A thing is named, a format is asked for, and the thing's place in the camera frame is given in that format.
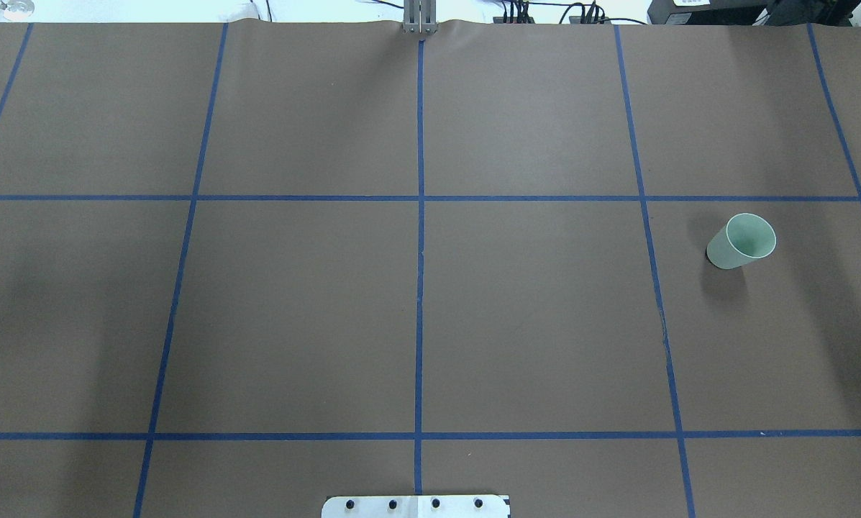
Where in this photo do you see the green plastic cup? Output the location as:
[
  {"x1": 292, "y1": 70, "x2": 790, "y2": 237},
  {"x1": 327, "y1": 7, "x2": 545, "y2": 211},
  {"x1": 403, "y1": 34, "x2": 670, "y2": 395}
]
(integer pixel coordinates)
[{"x1": 706, "y1": 213, "x2": 778, "y2": 270}]

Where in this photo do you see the aluminium frame post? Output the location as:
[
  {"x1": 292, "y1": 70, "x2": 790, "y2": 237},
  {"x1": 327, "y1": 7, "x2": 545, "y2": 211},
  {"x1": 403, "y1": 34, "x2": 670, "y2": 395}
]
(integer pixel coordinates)
[{"x1": 401, "y1": 0, "x2": 439, "y2": 35}]

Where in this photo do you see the clear tape roll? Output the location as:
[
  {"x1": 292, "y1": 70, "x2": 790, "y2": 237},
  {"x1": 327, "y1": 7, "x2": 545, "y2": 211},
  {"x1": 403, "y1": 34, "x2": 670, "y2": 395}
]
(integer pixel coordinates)
[{"x1": 0, "y1": 0, "x2": 35, "y2": 21}]

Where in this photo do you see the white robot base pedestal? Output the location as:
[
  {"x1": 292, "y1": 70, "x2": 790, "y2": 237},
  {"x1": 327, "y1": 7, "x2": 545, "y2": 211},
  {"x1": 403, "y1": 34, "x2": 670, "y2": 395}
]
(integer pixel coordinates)
[{"x1": 321, "y1": 494, "x2": 511, "y2": 517}]

